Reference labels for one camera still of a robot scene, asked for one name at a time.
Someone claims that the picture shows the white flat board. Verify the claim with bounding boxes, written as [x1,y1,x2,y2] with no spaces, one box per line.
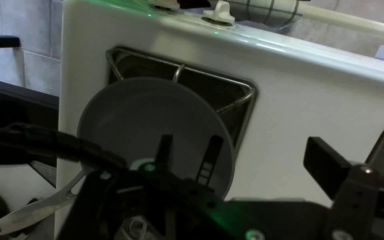
[0,162,58,212]

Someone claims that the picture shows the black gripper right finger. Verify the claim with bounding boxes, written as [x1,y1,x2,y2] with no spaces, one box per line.
[302,136,384,224]

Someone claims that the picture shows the white stove knob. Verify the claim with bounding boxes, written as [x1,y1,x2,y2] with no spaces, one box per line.
[201,0,237,27]

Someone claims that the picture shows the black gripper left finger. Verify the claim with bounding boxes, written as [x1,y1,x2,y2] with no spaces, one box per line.
[153,134,225,191]

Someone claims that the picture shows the white gas stove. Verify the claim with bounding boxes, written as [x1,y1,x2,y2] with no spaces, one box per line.
[53,0,384,240]

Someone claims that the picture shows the white object with grid lines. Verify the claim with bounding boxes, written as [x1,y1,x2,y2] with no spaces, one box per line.
[229,0,304,27]

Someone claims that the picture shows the dark frying pan silver handle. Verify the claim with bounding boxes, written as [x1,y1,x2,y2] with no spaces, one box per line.
[0,76,237,238]

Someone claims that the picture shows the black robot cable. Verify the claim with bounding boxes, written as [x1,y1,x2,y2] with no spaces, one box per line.
[0,122,130,176]

